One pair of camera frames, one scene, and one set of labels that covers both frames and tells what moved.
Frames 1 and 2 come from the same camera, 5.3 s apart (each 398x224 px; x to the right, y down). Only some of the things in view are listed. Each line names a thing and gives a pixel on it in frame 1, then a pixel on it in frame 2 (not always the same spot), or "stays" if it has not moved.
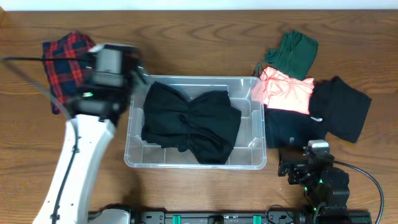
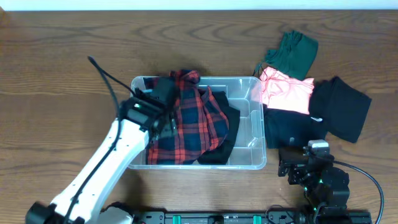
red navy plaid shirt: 65,61 -> 201,124
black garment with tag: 342,109 stays
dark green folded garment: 296,55 stays
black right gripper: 286,161 stays
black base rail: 251,218 stays
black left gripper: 137,74 -> 168,125
